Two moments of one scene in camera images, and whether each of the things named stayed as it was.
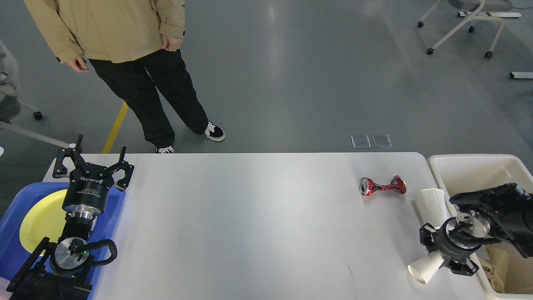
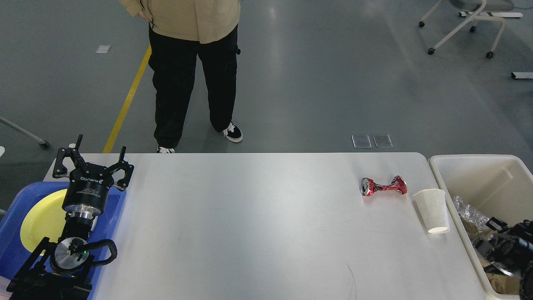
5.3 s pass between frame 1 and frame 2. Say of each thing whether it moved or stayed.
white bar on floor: stayed
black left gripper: stayed
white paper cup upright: stayed
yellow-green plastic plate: stayed
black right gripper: moved
